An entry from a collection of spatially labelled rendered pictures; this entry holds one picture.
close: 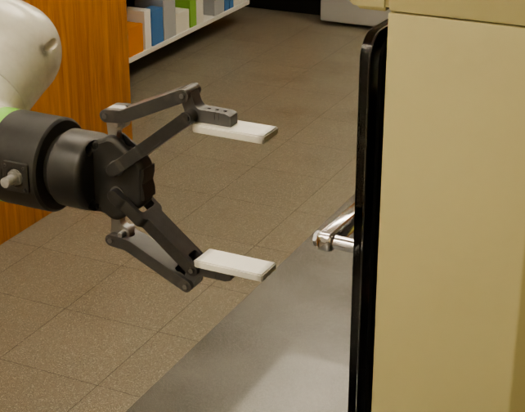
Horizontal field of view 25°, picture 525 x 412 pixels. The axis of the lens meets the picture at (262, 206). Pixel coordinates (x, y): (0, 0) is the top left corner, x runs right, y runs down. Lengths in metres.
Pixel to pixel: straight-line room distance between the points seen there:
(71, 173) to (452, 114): 0.41
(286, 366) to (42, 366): 1.91
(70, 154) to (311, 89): 4.19
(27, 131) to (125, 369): 2.03
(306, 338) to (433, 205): 0.52
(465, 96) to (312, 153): 3.70
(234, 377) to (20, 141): 0.35
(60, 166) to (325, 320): 0.43
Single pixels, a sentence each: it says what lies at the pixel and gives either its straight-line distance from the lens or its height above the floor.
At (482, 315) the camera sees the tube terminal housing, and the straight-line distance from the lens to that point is 0.90.
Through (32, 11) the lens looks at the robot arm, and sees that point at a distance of 1.28.
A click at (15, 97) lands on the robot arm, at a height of 1.24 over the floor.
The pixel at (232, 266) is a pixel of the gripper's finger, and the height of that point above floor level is 1.13.
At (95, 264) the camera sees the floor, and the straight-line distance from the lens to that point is 3.69.
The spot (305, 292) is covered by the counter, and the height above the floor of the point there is 0.94.
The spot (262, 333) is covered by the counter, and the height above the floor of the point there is 0.94.
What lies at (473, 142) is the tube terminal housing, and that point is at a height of 1.32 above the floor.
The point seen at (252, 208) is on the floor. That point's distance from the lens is 4.04.
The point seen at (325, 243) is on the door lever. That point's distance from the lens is 0.97.
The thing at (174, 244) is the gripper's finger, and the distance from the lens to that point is 1.11.
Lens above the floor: 1.62
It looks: 23 degrees down
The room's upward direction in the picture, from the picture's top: straight up
